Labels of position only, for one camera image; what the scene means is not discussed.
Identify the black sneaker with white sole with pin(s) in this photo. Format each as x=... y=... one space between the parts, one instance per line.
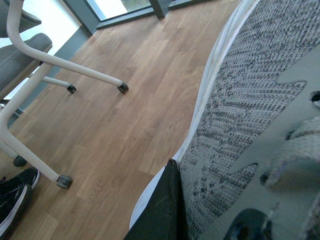
x=15 y=195

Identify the white chair frame with casters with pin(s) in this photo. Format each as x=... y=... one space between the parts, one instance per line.
x=8 y=143

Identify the grey sneaker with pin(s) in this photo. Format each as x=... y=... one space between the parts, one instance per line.
x=250 y=164

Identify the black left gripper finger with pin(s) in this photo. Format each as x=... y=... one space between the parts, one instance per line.
x=164 y=217

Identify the grey office chair seat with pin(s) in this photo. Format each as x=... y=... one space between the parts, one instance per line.
x=15 y=66

